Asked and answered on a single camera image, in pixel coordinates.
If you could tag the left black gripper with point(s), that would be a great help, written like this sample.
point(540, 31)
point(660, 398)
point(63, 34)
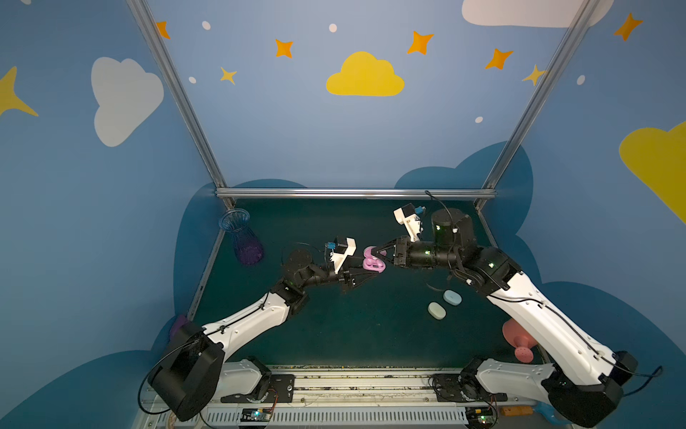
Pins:
point(346, 275)

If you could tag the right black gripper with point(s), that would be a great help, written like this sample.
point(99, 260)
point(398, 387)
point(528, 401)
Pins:
point(400, 252)

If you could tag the pink earbud charging case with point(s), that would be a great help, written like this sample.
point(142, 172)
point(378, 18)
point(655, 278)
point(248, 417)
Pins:
point(372, 263)

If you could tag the light blue earbud case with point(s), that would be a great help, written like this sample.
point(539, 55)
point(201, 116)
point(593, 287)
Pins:
point(453, 298)

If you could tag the mint green earbud case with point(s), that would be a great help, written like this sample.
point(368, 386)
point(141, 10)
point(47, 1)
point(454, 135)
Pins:
point(436, 311)

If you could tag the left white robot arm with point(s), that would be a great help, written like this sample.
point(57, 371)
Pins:
point(190, 372)

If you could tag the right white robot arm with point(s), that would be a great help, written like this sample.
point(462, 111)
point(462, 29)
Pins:
point(583, 382)

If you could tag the purple ribbed glass vase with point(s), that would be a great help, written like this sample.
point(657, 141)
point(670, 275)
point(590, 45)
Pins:
point(247, 247)

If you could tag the pink toy watering can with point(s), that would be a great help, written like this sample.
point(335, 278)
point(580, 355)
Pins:
point(522, 342)

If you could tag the left green circuit board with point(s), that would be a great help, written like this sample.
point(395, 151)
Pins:
point(256, 415)

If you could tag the green circuit board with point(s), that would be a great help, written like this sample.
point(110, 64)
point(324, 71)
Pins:
point(481, 418)
point(256, 415)

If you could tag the right green circuit board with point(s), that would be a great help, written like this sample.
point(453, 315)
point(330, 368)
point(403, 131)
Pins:
point(481, 418)

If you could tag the blue toy garden fork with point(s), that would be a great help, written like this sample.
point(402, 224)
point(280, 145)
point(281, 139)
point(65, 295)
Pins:
point(543, 409)

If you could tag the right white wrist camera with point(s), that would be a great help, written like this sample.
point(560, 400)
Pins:
point(410, 216)

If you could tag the front aluminium rail bed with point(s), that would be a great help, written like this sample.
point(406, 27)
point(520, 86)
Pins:
point(347, 398)

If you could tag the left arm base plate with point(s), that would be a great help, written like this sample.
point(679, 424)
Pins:
point(273, 387)

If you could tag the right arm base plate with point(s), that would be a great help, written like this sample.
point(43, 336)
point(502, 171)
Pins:
point(462, 387)

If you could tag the aluminium back frame rail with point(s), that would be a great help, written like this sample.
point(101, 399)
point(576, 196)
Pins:
point(389, 194)

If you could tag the aluminium right frame post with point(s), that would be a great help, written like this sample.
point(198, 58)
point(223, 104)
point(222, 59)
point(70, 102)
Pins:
point(572, 39)

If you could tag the aluminium frame post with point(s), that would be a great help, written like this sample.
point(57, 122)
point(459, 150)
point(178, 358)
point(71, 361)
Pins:
point(145, 20)
point(572, 39)

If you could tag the aluminium left frame post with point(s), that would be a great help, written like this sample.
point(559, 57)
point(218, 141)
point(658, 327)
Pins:
point(145, 20)

